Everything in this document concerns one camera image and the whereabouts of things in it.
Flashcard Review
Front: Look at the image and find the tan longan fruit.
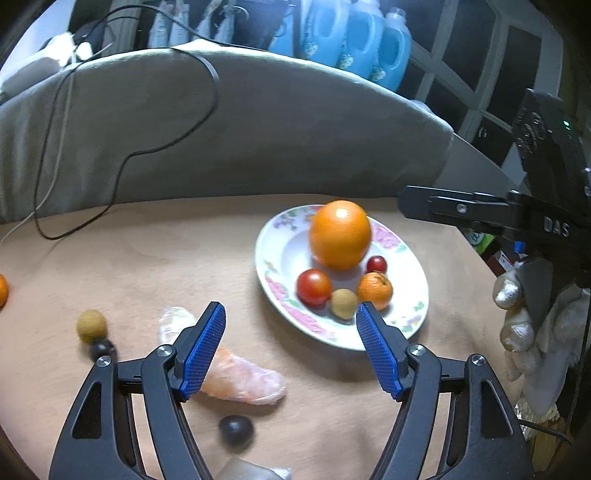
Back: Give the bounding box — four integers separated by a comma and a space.
76, 309, 108, 345

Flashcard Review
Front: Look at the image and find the black cable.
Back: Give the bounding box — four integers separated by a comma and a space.
32, 4, 297, 241

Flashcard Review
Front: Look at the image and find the white power adapter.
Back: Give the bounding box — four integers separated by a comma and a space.
1, 32, 93, 101

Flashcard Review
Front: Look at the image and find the floral white ceramic plate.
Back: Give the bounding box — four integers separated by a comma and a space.
254, 204, 430, 351

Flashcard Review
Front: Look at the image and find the grey sofa cushion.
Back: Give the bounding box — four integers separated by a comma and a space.
1, 41, 454, 222

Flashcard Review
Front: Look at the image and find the small mandarin on plate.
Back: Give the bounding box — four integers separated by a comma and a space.
356, 272, 393, 311

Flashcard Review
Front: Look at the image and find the clear plastic wrapped item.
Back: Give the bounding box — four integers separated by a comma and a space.
214, 457, 293, 480

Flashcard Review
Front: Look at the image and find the small dark red cherry tomato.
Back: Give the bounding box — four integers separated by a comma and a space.
366, 255, 388, 274

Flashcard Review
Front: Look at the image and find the green snack package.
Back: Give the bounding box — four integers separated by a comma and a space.
463, 229, 495, 255

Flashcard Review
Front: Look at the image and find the blue detergent bottle right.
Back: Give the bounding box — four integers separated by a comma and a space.
370, 7, 412, 92

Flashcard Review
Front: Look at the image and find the blue detergent bottle middle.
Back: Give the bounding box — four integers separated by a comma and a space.
338, 0, 384, 79

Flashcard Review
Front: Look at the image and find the plastic-wrapped orange bread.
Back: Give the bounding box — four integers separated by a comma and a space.
159, 307, 287, 406

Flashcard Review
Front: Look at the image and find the gloved hand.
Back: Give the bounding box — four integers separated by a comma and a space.
492, 258, 590, 417

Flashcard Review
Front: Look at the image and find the mandarin orange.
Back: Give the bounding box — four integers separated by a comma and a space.
0, 274, 9, 308

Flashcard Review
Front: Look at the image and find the large orange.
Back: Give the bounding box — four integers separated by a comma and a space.
308, 200, 372, 271

